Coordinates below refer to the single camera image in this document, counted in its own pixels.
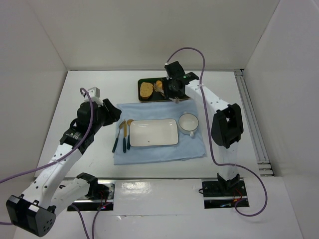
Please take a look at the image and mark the gold knife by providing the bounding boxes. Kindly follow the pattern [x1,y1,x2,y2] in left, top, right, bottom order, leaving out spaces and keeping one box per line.
[123,120,127,153]

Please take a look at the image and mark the gold spoon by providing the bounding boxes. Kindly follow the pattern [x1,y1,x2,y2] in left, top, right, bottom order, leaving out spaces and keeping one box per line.
[127,119,134,150]

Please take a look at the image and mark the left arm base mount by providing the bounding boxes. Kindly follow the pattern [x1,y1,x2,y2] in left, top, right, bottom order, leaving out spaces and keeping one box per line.
[72,180,115,212]

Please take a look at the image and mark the light blue cloth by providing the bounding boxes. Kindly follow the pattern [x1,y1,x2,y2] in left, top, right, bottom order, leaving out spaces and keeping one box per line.
[114,100,206,165]

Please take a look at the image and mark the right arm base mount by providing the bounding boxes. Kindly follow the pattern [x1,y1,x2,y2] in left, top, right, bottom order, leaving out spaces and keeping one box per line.
[198,179,250,209]

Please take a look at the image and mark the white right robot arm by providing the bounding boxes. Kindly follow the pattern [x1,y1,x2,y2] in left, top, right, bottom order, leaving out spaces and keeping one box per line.
[162,61,244,193]

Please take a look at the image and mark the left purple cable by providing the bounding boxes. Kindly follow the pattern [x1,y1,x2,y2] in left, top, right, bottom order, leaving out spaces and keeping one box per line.
[0,87,108,239]

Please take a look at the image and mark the large bread slice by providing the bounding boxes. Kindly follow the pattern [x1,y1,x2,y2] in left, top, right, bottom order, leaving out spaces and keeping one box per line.
[140,82,154,100]

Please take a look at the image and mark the dark green tray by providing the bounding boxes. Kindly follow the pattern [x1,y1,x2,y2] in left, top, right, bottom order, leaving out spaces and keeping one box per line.
[138,77,192,103]

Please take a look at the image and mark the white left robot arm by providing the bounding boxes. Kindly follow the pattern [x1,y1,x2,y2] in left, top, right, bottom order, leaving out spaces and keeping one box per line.
[6,99,122,237]

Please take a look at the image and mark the white rectangular plate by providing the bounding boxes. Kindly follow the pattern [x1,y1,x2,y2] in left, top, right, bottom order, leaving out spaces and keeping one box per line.
[130,119,179,147]

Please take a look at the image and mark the aluminium rail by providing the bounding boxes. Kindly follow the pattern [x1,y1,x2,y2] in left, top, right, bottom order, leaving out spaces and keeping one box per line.
[234,69,275,177]

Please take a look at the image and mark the striped bread roll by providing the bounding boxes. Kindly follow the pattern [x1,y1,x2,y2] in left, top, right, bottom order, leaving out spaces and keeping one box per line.
[154,80,163,93]

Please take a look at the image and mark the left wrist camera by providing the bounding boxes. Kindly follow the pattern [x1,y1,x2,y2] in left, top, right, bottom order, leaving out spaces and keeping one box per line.
[87,87,100,98]

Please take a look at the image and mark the white bowl with handles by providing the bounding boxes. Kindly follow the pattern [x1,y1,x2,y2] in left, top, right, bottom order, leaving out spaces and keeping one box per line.
[178,113,199,137]

